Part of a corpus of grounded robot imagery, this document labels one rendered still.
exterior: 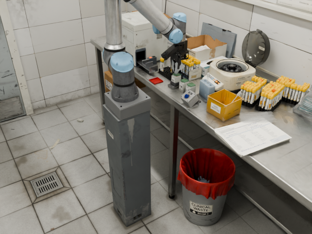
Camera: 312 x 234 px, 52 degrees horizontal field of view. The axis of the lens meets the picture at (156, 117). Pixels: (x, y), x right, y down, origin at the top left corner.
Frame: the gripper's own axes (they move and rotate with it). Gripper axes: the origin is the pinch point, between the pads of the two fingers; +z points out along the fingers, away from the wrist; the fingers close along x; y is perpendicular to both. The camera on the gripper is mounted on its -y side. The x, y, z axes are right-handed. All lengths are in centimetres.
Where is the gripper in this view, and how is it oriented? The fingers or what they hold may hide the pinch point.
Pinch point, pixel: (174, 72)
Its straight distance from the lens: 198.3
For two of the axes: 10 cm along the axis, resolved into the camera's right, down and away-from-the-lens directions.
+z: 0.0, 8.3, 5.5
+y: 8.4, -3.0, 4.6
